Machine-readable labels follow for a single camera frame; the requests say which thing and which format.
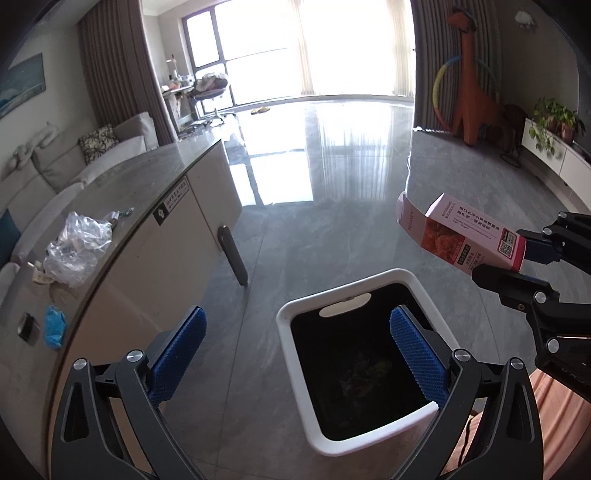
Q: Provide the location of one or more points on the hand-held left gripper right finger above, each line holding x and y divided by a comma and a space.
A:
418, 355

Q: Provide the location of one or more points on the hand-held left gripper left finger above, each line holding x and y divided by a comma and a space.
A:
178, 355

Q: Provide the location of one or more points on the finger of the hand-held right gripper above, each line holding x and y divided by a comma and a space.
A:
508, 284
538, 251

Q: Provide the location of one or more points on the pink cardboard box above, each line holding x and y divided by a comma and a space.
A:
461, 230

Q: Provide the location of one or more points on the white trash bin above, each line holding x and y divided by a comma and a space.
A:
295, 369

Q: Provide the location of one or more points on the person's orange clothing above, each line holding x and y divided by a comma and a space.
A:
558, 415

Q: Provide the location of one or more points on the white low cabinet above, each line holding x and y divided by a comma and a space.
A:
549, 166

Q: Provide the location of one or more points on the crumpled blue cloth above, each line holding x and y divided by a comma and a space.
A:
54, 325

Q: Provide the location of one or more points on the potted green plant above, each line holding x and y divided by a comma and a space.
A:
554, 115

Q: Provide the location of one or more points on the dark side table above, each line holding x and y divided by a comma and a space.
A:
515, 115

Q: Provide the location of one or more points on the black table sticker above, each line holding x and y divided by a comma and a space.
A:
161, 213

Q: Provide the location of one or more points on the clear crumpled plastic bag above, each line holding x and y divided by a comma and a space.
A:
78, 249

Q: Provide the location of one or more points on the small crumpled wrapper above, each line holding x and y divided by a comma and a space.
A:
119, 216

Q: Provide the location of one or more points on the small black box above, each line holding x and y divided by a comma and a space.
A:
28, 327

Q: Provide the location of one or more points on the small white scrap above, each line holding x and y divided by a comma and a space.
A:
39, 273

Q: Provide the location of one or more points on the white table sticker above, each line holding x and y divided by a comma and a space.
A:
179, 190

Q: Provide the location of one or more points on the orange giraffe figure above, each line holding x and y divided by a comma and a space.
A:
471, 83

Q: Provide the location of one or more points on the multicoloured hula hoop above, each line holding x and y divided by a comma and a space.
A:
436, 85

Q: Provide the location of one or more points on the teal cushion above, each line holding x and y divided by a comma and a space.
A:
7, 235

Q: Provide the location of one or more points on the light grey sofa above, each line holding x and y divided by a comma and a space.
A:
55, 170

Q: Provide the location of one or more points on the black and white patterned cushion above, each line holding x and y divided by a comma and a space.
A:
98, 143

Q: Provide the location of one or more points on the white plush toy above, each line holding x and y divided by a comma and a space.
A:
27, 152

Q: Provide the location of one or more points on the white desk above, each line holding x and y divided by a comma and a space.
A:
178, 99

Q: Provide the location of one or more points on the pair of yellow slippers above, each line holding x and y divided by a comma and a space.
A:
261, 110

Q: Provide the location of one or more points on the grey swivel chair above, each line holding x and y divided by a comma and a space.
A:
207, 97

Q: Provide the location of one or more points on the pile of clothes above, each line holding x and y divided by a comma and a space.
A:
210, 82

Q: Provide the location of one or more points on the white sheer curtain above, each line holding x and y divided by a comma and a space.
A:
309, 69

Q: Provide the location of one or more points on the large window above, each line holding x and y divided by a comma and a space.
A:
258, 46

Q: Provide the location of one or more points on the cloud wall decoration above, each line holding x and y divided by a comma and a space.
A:
524, 18

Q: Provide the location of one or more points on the blue wall painting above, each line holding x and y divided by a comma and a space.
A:
23, 83

